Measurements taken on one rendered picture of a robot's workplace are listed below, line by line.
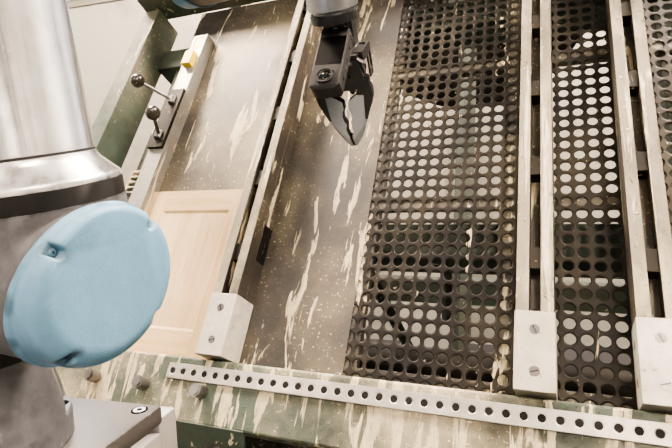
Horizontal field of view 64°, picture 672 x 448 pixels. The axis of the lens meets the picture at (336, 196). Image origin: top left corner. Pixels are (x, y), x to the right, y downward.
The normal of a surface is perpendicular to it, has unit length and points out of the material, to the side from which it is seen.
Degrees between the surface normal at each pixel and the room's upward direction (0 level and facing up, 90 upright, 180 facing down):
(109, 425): 0
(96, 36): 90
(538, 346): 56
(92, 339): 97
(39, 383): 72
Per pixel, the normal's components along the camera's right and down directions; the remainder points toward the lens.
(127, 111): 0.92, -0.02
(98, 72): -0.29, 0.07
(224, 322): -0.36, -0.49
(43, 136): 0.67, 0.05
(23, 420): 0.83, -0.32
